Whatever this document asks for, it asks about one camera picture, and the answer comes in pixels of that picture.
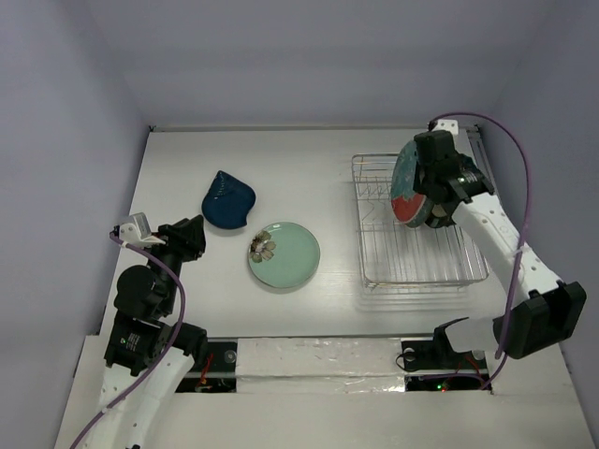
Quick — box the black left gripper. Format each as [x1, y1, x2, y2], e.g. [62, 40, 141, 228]
[142, 212, 206, 311]

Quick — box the dark blue leaf-shaped plate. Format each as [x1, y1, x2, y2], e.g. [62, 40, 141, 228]
[201, 170, 256, 230]

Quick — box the red and teal floral plate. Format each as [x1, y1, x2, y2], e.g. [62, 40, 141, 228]
[389, 140, 424, 226]

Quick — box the light green flower plate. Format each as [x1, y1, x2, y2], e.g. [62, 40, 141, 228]
[247, 222, 321, 290]

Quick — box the dark rimmed beige plate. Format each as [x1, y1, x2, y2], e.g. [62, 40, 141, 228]
[425, 205, 454, 229]

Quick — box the dark teal patterned plate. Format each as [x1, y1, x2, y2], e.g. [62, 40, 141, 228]
[406, 196, 434, 228]

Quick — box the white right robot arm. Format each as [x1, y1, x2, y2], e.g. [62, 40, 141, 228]
[414, 130, 587, 367]

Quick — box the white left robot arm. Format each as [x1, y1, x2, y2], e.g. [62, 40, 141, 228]
[84, 213, 208, 448]

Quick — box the dark green scalloped plate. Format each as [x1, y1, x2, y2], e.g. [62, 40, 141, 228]
[460, 154, 479, 177]

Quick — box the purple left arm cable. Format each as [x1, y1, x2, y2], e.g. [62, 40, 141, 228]
[69, 231, 188, 449]

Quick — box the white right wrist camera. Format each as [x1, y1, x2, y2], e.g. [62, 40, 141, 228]
[429, 119, 459, 136]

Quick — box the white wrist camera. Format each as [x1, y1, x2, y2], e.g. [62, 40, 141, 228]
[110, 212, 166, 248]
[429, 119, 459, 136]

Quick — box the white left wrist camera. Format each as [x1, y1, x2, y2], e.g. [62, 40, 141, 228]
[110, 212, 166, 248]

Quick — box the wire dish rack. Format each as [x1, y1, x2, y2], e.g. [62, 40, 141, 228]
[351, 153, 489, 290]

